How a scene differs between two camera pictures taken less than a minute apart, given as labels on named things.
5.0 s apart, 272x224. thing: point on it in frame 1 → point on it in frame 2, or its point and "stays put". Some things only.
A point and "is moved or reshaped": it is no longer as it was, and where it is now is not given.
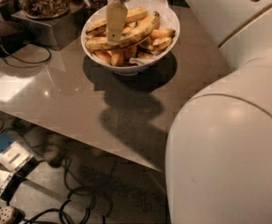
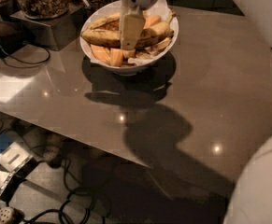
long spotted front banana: x=127 y=38 is moved or reshaped
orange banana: x=161 y=34 → x=150 y=21
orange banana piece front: x=118 y=57 stays put
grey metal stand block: x=52 y=33 stays put
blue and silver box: x=8 y=151 stays put
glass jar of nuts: x=46 y=1 stays put
